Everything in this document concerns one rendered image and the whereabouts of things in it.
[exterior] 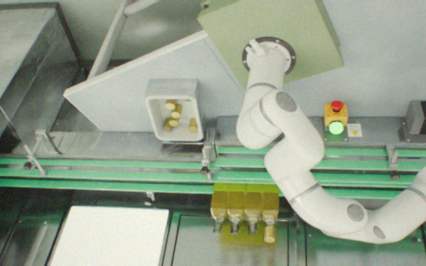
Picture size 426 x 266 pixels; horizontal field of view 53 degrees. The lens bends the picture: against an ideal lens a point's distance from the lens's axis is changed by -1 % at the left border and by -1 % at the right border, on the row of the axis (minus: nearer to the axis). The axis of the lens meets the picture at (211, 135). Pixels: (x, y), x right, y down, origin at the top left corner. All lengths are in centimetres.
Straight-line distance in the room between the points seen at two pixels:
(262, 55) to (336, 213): 47
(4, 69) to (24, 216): 62
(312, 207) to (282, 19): 50
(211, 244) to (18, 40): 126
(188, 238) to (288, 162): 72
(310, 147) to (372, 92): 58
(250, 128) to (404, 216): 41
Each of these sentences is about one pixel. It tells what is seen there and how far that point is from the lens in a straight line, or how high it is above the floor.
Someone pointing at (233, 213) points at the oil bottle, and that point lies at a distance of 149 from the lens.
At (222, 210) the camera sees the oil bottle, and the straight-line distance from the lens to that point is 149.
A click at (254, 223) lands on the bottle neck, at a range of 148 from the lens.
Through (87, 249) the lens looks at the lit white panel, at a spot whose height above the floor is 117.
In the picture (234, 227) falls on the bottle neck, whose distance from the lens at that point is 147.
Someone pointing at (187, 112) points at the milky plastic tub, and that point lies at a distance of 157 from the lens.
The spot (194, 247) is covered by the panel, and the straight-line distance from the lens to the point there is 161.
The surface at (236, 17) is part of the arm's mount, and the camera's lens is 121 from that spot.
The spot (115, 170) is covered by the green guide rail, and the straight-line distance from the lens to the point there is 167.
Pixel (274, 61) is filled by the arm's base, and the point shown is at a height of 91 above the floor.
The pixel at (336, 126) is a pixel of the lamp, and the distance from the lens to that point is 148.
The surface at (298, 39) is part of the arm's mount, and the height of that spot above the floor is 85.
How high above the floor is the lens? 184
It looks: 40 degrees down
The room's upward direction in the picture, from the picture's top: 172 degrees counter-clockwise
